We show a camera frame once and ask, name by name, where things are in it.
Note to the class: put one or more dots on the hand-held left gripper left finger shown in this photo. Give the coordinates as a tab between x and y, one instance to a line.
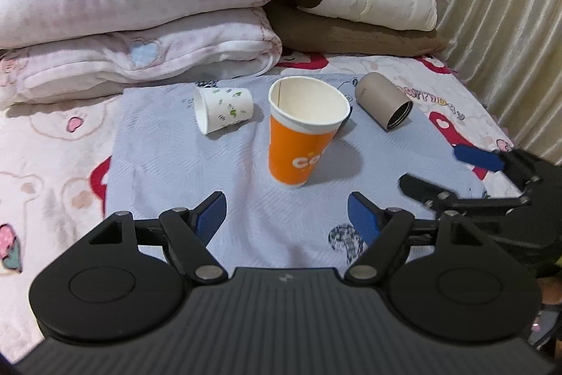
210	219

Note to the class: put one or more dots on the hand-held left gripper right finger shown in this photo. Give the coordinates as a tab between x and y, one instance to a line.
362	219

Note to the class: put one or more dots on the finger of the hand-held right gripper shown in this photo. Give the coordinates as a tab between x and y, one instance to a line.
421	189
476	157

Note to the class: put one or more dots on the orange paper cup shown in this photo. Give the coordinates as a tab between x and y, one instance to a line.
298	146

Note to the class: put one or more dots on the brown paper cup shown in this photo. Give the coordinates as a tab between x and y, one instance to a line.
380	96

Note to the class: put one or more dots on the white green-printed paper cup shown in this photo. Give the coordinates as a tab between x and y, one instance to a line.
226	109

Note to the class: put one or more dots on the light blue cloth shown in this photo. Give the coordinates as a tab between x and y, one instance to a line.
184	168

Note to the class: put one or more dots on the beige curtain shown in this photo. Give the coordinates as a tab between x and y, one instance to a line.
505	28

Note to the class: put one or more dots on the brown blanket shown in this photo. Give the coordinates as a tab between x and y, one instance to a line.
351	36

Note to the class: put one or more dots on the pink quilt with blue heart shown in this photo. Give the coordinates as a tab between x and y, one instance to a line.
175	50

